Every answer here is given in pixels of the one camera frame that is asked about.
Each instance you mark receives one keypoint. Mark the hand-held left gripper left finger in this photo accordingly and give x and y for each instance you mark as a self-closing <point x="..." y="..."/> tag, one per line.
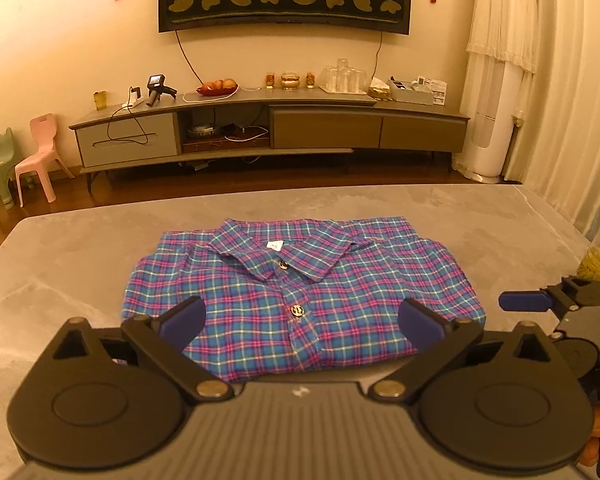
<point x="185" y="317"/>

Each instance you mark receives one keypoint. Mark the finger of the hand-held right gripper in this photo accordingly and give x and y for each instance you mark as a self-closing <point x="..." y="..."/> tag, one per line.
<point x="522" y="301"/>

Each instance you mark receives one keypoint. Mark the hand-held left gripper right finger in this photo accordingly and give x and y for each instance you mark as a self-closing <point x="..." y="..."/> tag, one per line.
<point x="420" y="325"/>

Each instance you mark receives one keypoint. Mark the blue plaid shirt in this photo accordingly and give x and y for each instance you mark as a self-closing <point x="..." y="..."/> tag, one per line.
<point x="330" y="280"/>

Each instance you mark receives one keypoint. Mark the glass jar with yellow contents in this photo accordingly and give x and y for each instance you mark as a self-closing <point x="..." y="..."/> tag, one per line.
<point x="596" y="265"/>

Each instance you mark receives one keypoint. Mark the white standing air conditioner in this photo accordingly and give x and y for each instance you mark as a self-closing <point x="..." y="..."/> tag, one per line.
<point x="490" y="125"/>

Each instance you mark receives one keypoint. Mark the round metal tin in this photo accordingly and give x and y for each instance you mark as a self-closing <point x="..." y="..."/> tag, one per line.
<point x="201" y="131"/>

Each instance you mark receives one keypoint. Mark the white curtain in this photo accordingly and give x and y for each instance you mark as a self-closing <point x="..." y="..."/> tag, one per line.
<point x="570" y="110"/>

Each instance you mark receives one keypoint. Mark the grey television cabinet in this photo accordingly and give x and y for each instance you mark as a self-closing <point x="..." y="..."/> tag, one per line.
<point x="325" y="127"/>

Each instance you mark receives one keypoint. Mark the white power strip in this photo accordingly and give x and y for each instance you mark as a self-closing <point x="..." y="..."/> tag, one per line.
<point x="132" y="103"/>

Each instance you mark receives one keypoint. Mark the black gripper tool with screen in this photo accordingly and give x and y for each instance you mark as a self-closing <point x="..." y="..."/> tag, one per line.
<point x="156" y="91"/>

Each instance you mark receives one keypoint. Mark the grey organizer box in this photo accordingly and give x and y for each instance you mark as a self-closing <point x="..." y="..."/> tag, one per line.
<point x="407" y="95"/>

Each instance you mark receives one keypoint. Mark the pink plastic child chair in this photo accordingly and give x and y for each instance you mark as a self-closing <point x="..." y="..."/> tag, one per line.
<point x="42" y="135"/>

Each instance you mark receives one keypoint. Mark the red plate of fruit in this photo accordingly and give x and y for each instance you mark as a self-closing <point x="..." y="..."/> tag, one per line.
<point x="217" y="87"/>

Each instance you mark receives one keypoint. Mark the gold tissue box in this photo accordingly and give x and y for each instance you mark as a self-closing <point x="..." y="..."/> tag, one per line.
<point x="380" y="91"/>

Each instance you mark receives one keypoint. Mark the tray of clear glasses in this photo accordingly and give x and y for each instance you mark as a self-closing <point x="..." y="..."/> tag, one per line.
<point x="342" y="80"/>

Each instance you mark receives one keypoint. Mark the gold incense burner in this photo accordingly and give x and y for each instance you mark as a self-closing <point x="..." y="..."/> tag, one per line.
<point x="291" y="81"/>

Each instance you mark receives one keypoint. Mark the white lace cover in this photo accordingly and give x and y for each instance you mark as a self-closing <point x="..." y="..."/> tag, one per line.
<point x="505" y="10"/>

